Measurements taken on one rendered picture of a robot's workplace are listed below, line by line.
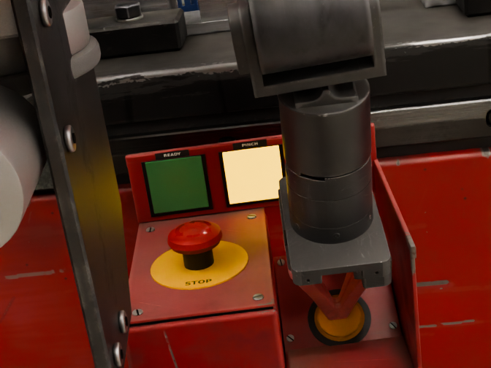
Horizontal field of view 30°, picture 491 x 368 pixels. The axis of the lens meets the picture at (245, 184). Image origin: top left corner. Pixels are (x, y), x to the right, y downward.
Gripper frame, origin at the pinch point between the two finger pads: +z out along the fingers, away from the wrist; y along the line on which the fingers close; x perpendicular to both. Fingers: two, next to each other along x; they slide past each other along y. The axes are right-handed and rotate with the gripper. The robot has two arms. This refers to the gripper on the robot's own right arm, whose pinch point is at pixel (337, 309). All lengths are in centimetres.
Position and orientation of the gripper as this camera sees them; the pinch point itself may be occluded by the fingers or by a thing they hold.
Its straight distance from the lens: 69.8
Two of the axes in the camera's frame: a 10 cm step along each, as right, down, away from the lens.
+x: -9.9, 1.2, 0.2
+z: 1.0, 7.8, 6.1
